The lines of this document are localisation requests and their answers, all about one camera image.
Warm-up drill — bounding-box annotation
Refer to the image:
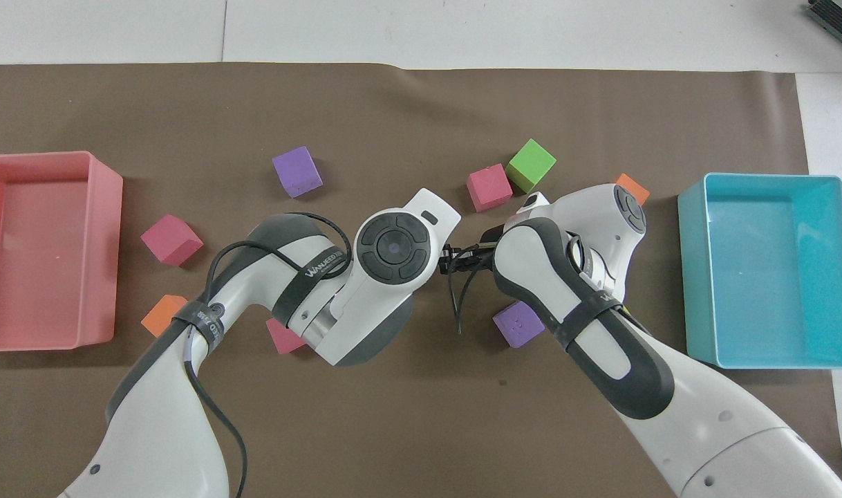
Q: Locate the dark grey ribbed device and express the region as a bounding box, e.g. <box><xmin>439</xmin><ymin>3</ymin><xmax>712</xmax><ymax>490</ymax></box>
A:
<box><xmin>807</xmin><ymin>0</ymin><xmax>842</xmax><ymax>49</ymax></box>

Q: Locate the purple foam block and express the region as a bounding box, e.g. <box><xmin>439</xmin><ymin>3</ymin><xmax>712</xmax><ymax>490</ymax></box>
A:
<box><xmin>492</xmin><ymin>300</ymin><xmax>546</xmax><ymax>348</ymax></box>
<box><xmin>272</xmin><ymin>146</ymin><xmax>324</xmax><ymax>199</ymax></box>

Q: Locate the cyan plastic bin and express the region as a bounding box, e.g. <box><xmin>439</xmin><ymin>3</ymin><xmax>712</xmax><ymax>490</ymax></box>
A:
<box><xmin>677</xmin><ymin>173</ymin><xmax>842</xmax><ymax>369</ymax></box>

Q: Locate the orange foam block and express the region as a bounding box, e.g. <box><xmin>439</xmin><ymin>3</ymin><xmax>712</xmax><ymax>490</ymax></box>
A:
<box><xmin>140</xmin><ymin>295</ymin><xmax>189</xmax><ymax>338</ymax></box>
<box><xmin>615</xmin><ymin>173</ymin><xmax>651</xmax><ymax>206</ymax></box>

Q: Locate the green foam block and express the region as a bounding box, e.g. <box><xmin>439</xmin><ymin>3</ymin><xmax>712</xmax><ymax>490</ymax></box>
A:
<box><xmin>506</xmin><ymin>138</ymin><xmax>557</xmax><ymax>194</ymax></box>

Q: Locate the pink plastic bin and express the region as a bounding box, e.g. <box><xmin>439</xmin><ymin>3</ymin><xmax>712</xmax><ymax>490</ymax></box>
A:
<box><xmin>0</xmin><ymin>151</ymin><xmax>124</xmax><ymax>353</ymax></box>

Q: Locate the black cable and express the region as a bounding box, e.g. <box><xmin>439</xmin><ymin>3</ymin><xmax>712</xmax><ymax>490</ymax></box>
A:
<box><xmin>185</xmin><ymin>211</ymin><xmax>356</xmax><ymax>498</ymax></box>
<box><xmin>446</xmin><ymin>266</ymin><xmax>483</xmax><ymax>335</ymax></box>

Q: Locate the pink foam block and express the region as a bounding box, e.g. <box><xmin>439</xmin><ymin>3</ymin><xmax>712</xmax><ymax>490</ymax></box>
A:
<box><xmin>140</xmin><ymin>214</ymin><xmax>205</xmax><ymax>267</ymax></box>
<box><xmin>466</xmin><ymin>164</ymin><xmax>514</xmax><ymax>213</ymax></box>
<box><xmin>265</xmin><ymin>317</ymin><xmax>307</xmax><ymax>355</ymax></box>

